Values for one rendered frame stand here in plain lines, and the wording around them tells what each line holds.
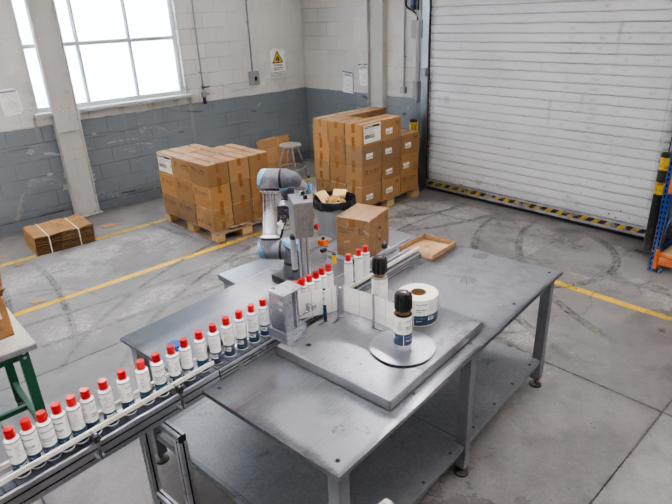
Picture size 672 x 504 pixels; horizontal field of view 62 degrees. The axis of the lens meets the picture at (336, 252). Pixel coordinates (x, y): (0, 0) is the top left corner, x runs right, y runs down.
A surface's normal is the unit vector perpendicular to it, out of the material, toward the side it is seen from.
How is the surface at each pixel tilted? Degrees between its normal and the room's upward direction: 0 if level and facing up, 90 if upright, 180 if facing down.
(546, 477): 0
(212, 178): 90
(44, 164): 90
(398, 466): 1
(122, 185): 90
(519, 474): 0
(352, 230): 90
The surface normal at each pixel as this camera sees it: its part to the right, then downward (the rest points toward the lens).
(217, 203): 0.67, 0.30
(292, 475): -0.04, -0.92
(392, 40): -0.73, 0.29
